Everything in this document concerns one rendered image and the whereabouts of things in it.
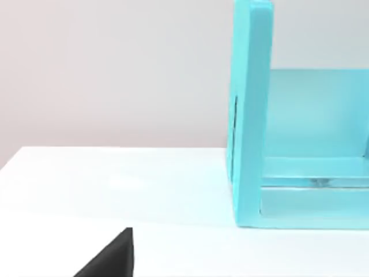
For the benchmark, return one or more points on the light blue rack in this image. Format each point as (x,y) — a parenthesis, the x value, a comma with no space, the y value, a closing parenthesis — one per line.
(250,130)

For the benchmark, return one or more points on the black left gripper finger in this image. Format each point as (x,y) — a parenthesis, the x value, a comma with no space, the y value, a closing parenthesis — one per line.
(118,256)

